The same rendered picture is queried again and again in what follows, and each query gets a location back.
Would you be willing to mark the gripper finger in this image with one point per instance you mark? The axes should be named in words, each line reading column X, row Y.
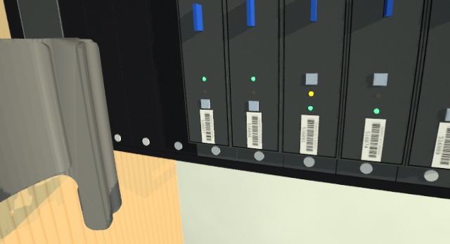
column 54, row 121

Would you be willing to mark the black server rack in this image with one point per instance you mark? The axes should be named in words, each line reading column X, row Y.
column 368, row 84

